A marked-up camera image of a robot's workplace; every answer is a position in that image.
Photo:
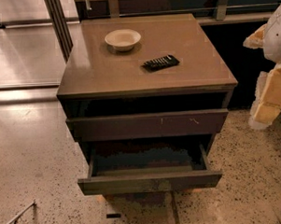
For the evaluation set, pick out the black remote control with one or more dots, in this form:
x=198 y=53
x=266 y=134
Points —
x=161 y=63

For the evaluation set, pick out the metal railing frame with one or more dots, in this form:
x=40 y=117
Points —
x=218 y=17

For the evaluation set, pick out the brown drawer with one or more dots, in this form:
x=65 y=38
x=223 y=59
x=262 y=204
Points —
x=147 y=165
x=147 y=125

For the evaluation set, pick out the brown wooden drawer cabinet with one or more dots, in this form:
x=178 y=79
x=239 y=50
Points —
x=100 y=82

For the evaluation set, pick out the metal rod on floor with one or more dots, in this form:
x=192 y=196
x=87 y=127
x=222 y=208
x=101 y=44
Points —
x=23 y=211

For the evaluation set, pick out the white ceramic bowl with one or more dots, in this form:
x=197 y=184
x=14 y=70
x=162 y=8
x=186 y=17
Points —
x=122 y=40

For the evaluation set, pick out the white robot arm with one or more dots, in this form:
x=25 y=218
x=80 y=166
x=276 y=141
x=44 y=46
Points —
x=268 y=38

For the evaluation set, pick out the foam gripper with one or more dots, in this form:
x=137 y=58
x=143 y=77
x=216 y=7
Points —
x=277 y=42

